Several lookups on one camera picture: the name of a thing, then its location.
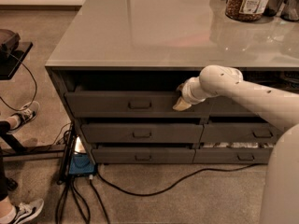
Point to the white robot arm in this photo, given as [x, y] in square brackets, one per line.
[280, 204]

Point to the blue power box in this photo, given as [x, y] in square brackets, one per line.
[81, 165]

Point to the large jar of nuts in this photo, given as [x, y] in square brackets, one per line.
[245, 10]

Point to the dark device on table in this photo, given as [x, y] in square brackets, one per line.
[9, 41]

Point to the black side table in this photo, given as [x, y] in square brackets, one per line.
[9, 67]

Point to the dark glass jar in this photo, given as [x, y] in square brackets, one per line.
[290, 12]
[272, 8]

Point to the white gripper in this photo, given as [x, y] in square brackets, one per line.
[187, 92]

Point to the lower grey sneaker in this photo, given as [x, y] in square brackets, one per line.
[26, 212]

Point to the grey drawer cabinet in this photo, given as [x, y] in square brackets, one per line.
[155, 45]

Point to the grey sneaker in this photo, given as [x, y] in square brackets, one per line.
[26, 212]
[27, 114]

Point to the person's black trouser leg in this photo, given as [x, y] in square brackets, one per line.
[4, 128]

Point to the upper grey sneaker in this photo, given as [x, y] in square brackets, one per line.
[27, 114]

